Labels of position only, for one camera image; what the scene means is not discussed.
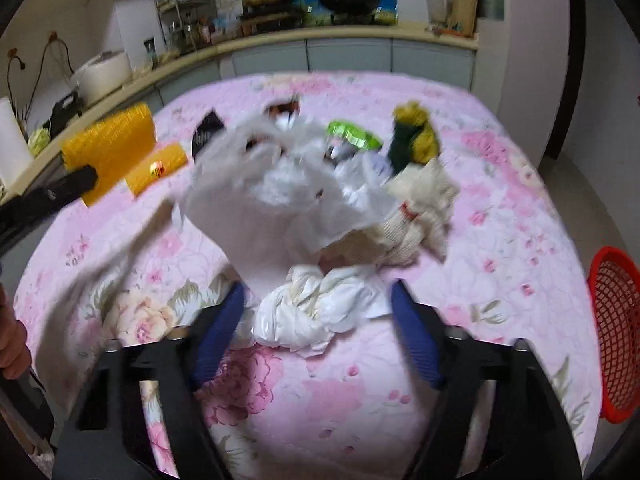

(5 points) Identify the black device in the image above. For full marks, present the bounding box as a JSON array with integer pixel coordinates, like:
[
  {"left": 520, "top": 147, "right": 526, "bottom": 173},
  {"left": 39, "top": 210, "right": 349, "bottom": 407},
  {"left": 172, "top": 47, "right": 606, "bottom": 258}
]
[{"left": 50, "top": 92, "right": 83, "bottom": 126}]

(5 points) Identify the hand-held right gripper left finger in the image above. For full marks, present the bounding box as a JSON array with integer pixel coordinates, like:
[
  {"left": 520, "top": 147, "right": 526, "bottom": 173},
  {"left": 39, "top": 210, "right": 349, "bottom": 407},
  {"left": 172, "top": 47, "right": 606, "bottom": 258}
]
[{"left": 52, "top": 282, "right": 246, "bottom": 480}]

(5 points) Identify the cream knit cloth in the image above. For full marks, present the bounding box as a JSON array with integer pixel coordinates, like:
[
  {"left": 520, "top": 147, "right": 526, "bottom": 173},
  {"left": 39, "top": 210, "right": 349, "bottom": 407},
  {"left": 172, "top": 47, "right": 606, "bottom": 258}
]
[{"left": 350, "top": 162, "right": 461, "bottom": 268}]

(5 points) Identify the green wrapper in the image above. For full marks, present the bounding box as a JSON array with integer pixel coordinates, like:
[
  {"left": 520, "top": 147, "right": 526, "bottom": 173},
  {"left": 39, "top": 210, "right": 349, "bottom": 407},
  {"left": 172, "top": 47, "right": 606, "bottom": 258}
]
[{"left": 326, "top": 120, "right": 383, "bottom": 151}]

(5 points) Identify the white cloth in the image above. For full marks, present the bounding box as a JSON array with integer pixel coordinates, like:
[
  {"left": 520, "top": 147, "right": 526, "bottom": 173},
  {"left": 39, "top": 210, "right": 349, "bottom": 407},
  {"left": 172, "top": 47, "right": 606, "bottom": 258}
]
[{"left": 252, "top": 264, "right": 396, "bottom": 358}]

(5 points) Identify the white rice cooker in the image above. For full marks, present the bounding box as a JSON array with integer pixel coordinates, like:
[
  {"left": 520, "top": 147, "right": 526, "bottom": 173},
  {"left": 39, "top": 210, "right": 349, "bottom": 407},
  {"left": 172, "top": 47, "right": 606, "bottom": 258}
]
[{"left": 70, "top": 51, "right": 132, "bottom": 106}]

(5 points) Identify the large white plastic bag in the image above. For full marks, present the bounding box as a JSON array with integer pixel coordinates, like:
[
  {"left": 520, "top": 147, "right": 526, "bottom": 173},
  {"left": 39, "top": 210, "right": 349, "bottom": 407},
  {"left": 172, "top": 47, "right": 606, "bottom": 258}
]
[{"left": 170, "top": 112, "right": 396, "bottom": 291}]

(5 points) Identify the yellow green cloth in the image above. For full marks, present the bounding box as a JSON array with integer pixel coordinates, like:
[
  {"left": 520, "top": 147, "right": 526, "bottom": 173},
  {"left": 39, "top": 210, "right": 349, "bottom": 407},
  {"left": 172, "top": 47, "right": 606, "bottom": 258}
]
[{"left": 390, "top": 101, "right": 442, "bottom": 176}]

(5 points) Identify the beige cabinet counter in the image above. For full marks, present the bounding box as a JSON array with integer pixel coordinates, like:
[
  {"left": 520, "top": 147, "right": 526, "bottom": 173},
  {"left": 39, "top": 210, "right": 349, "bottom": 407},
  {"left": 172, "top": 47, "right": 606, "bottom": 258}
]
[{"left": 0, "top": 27, "right": 481, "bottom": 201}]

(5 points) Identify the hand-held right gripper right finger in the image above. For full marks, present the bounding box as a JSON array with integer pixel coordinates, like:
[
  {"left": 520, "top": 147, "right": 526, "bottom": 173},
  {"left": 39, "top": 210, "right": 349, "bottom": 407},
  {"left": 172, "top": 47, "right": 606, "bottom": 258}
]
[{"left": 390, "top": 280, "right": 583, "bottom": 480}]

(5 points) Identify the yellow towel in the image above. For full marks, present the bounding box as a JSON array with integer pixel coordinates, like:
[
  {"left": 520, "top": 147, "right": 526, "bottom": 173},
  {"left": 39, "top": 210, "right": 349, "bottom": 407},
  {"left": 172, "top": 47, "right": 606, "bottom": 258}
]
[{"left": 61, "top": 102, "right": 157, "bottom": 208}]

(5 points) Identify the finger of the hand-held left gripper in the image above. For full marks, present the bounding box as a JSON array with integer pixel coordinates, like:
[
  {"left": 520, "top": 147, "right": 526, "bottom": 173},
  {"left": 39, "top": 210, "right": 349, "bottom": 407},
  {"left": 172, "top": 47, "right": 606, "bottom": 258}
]
[{"left": 0, "top": 164, "right": 99, "bottom": 256}]

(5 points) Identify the pink floral blanket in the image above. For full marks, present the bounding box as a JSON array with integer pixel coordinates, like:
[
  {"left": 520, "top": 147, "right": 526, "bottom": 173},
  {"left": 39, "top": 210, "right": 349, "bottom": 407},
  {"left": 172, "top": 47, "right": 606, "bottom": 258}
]
[{"left": 12, "top": 72, "right": 603, "bottom": 480}]

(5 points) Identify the red plastic mesh basket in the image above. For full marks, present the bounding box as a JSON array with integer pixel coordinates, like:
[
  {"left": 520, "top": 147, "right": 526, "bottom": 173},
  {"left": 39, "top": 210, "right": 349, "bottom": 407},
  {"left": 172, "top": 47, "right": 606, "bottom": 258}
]
[{"left": 587, "top": 246, "right": 640, "bottom": 423}]

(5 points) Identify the metal wire rack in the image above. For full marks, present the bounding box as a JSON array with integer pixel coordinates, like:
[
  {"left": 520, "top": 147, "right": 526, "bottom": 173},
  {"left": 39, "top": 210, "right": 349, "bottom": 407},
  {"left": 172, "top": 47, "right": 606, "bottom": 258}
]
[{"left": 152, "top": 0, "right": 218, "bottom": 56}]

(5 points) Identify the white printed wrapper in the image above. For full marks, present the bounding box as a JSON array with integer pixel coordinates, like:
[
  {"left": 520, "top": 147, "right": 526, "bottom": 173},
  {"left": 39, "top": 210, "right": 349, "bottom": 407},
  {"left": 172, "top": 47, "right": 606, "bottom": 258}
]
[{"left": 332, "top": 147, "right": 396, "bottom": 196}]

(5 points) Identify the person's left hand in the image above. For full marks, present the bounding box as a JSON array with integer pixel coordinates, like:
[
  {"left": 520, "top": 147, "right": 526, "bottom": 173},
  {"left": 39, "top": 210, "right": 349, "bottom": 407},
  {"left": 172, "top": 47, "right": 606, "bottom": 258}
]
[{"left": 0, "top": 282, "right": 32, "bottom": 382}]

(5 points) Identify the black packet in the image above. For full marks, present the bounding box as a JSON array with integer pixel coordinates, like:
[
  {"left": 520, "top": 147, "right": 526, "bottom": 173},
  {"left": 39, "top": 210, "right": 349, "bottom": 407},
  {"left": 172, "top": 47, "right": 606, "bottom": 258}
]
[{"left": 191, "top": 109, "right": 225, "bottom": 161}]

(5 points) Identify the translucent plastic jug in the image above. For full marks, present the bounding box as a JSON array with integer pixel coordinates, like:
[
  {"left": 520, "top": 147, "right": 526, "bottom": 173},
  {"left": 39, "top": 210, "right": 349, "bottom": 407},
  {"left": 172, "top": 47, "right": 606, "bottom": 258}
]
[{"left": 425, "top": 0, "right": 451, "bottom": 28}]

